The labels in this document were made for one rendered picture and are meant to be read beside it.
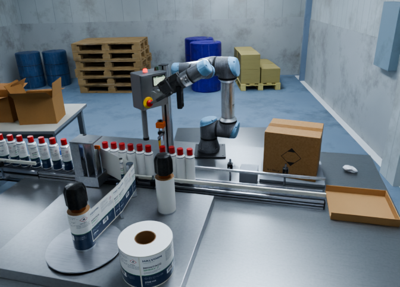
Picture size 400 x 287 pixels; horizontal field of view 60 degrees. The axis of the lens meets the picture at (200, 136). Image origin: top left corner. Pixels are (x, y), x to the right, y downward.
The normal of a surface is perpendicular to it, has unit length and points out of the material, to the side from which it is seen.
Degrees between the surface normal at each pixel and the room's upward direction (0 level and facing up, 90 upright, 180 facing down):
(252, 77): 90
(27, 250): 0
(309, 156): 90
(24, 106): 90
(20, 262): 0
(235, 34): 90
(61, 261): 0
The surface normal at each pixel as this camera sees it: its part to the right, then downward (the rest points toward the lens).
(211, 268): -0.03, -0.92
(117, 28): -0.04, 0.39
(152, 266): 0.38, 0.35
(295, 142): -0.38, 0.36
